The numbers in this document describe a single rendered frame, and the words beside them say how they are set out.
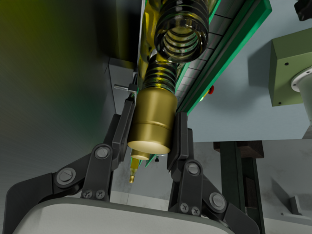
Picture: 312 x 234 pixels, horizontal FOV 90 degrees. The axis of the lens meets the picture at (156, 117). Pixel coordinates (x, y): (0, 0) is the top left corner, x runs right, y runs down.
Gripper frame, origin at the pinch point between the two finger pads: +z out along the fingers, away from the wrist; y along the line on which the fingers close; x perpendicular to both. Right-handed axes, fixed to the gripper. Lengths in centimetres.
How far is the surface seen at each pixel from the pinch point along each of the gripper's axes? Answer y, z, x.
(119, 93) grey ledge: -13, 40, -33
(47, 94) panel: -11.9, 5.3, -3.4
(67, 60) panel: -11.9, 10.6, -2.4
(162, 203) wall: 72, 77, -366
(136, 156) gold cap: -1.0, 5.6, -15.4
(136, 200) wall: 17, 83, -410
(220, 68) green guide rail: 12.7, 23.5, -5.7
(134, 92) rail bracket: -5.0, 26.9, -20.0
